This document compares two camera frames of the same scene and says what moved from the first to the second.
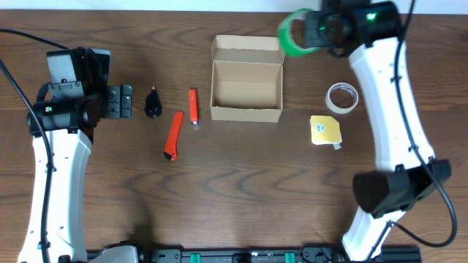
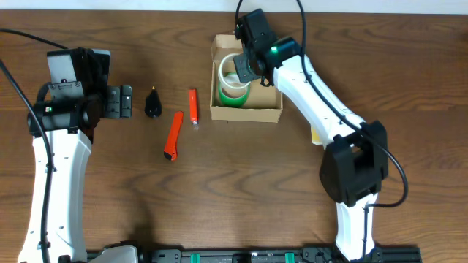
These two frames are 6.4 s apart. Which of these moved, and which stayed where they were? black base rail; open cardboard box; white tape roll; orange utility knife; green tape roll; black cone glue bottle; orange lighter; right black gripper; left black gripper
Moved: right black gripper; white tape roll; green tape roll
Stayed: black cone glue bottle; left black gripper; orange utility knife; black base rail; orange lighter; open cardboard box
